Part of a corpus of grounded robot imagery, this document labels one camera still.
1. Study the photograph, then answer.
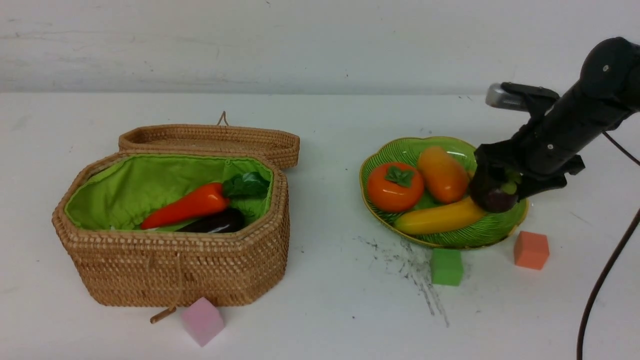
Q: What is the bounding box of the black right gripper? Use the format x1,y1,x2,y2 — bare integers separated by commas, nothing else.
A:
469,84,626,206

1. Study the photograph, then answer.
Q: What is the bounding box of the dark purple mangosteen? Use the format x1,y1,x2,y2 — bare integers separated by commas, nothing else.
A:
470,168,519,214

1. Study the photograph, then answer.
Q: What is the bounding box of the yellow banana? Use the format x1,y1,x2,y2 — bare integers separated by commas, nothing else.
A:
393,196,487,236

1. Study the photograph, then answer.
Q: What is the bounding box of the orange yellow mango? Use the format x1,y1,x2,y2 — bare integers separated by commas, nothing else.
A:
417,146,470,204

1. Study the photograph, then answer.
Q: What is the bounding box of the orange persimmon with leaf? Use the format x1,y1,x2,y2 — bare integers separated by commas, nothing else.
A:
365,162,426,214

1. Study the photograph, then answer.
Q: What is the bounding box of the dark purple eggplant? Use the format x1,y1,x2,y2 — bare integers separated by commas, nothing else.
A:
176,207,246,234

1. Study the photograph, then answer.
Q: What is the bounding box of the orange carrot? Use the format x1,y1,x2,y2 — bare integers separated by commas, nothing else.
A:
139,171,271,230

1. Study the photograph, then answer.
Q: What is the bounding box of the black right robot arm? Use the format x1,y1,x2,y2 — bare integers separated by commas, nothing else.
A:
470,37,640,214

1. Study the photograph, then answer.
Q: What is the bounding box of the orange foam cube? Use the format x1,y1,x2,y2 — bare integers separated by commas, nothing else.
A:
513,231,550,271

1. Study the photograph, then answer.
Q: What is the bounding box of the green glass plate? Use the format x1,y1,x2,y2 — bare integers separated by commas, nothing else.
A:
359,136,531,249

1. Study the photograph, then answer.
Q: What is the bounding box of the green foam cube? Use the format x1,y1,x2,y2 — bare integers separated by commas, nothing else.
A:
430,248,464,287

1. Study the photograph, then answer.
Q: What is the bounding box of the pink foam cube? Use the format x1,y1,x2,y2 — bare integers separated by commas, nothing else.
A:
180,297,226,347

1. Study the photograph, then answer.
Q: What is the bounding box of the woven wicker basket green lining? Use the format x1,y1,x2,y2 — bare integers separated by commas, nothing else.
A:
52,113,301,322

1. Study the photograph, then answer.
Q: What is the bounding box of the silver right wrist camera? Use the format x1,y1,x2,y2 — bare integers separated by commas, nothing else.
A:
485,82,560,113

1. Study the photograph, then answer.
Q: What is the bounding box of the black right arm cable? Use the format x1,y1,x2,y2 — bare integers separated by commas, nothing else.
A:
576,131,640,360

